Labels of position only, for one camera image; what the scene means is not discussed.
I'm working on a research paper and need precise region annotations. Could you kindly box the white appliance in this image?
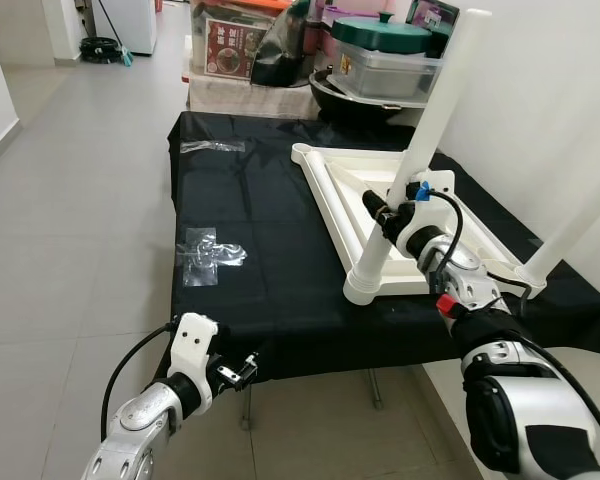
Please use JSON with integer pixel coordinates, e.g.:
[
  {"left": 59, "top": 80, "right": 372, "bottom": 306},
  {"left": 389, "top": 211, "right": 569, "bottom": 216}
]
[{"left": 95, "top": 0, "right": 159, "bottom": 56}]

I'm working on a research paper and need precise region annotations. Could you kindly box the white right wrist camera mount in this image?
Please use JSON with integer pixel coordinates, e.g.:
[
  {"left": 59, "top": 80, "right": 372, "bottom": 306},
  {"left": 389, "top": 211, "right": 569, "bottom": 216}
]
[{"left": 398, "top": 170, "right": 456, "bottom": 231}]

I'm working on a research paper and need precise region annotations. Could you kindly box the white plastic table top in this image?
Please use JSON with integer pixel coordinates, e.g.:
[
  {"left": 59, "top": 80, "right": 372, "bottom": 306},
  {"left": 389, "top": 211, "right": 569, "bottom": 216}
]
[{"left": 290, "top": 143, "right": 546, "bottom": 304}]

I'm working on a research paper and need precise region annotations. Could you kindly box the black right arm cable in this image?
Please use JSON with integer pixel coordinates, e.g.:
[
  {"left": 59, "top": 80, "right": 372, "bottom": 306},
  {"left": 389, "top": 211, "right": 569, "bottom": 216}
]
[{"left": 415, "top": 182, "right": 536, "bottom": 301}]

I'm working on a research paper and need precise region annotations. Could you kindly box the black plastic bag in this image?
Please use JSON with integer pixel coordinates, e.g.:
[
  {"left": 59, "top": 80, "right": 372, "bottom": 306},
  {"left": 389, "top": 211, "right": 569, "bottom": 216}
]
[{"left": 250, "top": 0, "right": 326, "bottom": 88}]

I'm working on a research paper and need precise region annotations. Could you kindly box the clear storage box orange lid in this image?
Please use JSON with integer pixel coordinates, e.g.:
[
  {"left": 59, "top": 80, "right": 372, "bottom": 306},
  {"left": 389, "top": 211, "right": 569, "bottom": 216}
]
[{"left": 190, "top": 0, "right": 296, "bottom": 81}]

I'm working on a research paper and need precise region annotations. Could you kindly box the beige patterned cloth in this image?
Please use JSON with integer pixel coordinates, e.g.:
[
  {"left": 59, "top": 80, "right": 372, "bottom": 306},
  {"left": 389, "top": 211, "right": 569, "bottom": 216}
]
[{"left": 185, "top": 72, "right": 319, "bottom": 119}]

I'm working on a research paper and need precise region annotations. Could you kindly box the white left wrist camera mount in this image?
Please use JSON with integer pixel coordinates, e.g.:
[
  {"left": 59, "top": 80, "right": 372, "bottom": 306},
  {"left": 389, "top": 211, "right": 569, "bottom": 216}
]
[{"left": 170, "top": 313, "right": 219, "bottom": 396}]

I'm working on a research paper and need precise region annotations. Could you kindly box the clear plastic container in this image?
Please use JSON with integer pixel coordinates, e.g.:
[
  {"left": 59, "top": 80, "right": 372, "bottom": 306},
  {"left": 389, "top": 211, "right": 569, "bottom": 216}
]
[{"left": 328, "top": 45, "right": 451, "bottom": 106}]

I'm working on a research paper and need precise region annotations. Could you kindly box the crossed clear tape patch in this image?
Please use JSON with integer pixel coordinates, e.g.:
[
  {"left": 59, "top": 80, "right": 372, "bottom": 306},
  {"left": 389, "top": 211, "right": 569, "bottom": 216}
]
[{"left": 177, "top": 228, "right": 249, "bottom": 288}]

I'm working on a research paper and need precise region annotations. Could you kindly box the red printed food box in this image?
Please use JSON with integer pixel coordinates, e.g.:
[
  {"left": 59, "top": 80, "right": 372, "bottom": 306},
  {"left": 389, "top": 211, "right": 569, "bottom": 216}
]
[{"left": 205, "top": 18, "right": 271, "bottom": 79}]

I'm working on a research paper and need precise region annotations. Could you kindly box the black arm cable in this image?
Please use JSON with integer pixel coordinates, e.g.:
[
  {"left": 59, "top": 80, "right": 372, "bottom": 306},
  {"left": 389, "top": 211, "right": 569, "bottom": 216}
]
[
  {"left": 415, "top": 182, "right": 536, "bottom": 301},
  {"left": 100, "top": 322, "right": 179, "bottom": 441}
]

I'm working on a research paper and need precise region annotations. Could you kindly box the coiled black hose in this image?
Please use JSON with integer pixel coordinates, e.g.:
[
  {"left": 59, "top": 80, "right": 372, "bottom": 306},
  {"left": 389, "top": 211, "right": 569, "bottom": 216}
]
[{"left": 80, "top": 35, "right": 126, "bottom": 63}]

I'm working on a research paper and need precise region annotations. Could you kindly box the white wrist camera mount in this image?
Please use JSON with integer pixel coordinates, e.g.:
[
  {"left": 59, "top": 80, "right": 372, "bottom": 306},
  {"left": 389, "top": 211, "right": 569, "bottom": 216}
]
[
  {"left": 398, "top": 170, "right": 456, "bottom": 231},
  {"left": 170, "top": 313, "right": 219, "bottom": 396}
]

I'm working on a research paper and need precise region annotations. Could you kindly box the clear tape strip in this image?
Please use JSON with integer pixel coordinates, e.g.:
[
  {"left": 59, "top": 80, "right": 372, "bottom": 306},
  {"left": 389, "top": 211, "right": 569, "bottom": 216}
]
[{"left": 180, "top": 140, "right": 246, "bottom": 154}]

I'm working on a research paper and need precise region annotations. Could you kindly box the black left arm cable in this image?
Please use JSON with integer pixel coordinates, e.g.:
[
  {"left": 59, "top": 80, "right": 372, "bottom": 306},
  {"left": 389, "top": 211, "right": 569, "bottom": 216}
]
[{"left": 100, "top": 322, "right": 179, "bottom": 441}]

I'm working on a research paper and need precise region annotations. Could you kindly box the dark purple printed box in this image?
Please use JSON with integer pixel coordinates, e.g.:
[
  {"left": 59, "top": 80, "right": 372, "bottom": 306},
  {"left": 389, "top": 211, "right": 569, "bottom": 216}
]
[{"left": 410, "top": 0, "right": 461, "bottom": 31}]

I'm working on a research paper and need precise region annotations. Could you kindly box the black table cloth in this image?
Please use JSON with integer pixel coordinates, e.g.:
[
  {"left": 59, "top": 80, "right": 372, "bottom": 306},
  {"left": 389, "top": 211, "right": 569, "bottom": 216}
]
[{"left": 168, "top": 110, "right": 600, "bottom": 386}]

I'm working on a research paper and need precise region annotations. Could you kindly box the black wok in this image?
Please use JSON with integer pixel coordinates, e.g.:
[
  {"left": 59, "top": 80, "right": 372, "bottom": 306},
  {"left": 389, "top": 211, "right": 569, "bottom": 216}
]
[{"left": 308, "top": 70, "right": 421, "bottom": 126}]

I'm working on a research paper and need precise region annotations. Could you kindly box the green pot with lid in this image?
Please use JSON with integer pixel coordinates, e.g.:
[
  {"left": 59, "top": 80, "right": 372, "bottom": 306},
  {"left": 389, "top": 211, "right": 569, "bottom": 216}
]
[{"left": 330, "top": 12, "right": 436, "bottom": 56}]

